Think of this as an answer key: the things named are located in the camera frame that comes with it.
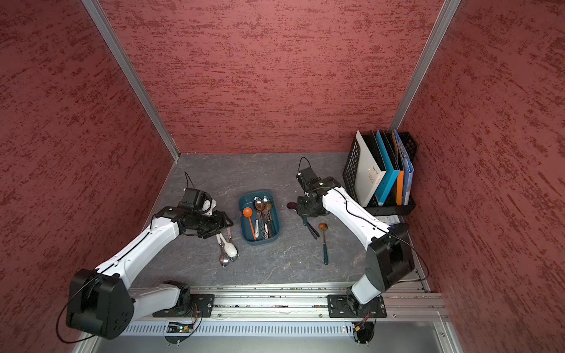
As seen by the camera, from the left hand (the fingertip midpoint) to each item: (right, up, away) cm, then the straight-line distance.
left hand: (226, 230), depth 82 cm
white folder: (+55, +22, -1) cm, 60 cm away
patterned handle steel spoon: (+16, -1, +10) cm, 19 cm away
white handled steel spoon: (-2, -12, +3) cm, 13 cm away
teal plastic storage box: (+11, +2, +13) cm, 17 cm away
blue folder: (+67, +23, -4) cm, 72 cm away
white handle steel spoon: (+10, +8, +15) cm, 20 cm away
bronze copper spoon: (+14, +6, +18) cm, 24 cm away
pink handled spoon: (+3, -12, +3) cm, 12 cm away
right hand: (+30, +5, +1) cm, 31 cm away
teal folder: (+61, +21, -5) cm, 65 cm away
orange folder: (+64, +22, -6) cm, 68 cm away
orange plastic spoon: (+5, +4, +15) cm, 17 cm away
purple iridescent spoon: (+27, +6, +18) cm, 33 cm away
